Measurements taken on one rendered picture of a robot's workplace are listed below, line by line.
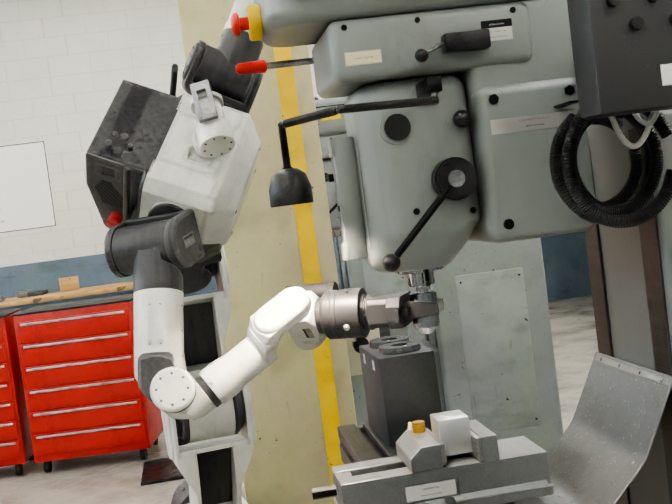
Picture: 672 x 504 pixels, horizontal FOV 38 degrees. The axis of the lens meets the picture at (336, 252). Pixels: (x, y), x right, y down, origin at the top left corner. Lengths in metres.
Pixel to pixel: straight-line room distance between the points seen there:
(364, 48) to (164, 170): 0.50
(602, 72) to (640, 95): 0.06
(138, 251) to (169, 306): 0.12
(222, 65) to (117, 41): 8.82
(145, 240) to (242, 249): 1.61
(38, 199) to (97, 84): 1.35
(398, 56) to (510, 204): 0.30
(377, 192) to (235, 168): 0.40
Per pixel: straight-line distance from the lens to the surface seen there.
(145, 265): 1.81
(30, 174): 10.83
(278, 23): 1.62
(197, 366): 2.27
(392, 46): 1.62
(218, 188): 1.89
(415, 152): 1.63
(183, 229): 1.83
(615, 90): 1.45
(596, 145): 1.90
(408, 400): 2.07
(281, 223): 3.42
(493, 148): 1.64
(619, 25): 1.47
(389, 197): 1.62
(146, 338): 1.78
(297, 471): 3.54
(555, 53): 1.71
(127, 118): 1.98
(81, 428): 6.36
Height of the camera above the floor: 1.45
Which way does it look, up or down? 3 degrees down
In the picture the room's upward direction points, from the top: 7 degrees counter-clockwise
